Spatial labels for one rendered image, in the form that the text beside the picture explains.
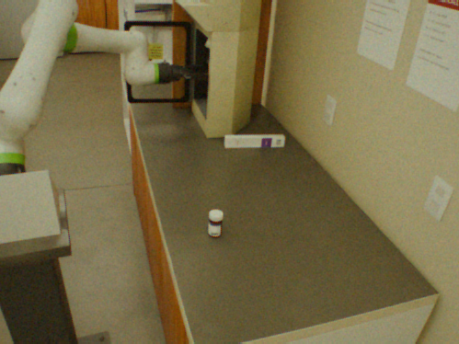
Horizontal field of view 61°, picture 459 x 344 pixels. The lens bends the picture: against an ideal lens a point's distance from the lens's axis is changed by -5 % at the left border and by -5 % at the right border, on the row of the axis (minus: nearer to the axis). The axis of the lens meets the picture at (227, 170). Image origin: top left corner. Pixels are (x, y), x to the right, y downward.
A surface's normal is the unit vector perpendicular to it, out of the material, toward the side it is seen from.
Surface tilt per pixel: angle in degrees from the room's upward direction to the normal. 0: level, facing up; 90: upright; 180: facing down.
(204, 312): 0
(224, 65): 90
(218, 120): 90
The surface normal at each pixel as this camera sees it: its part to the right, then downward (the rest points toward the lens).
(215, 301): 0.07, -0.86
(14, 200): 0.36, 0.50
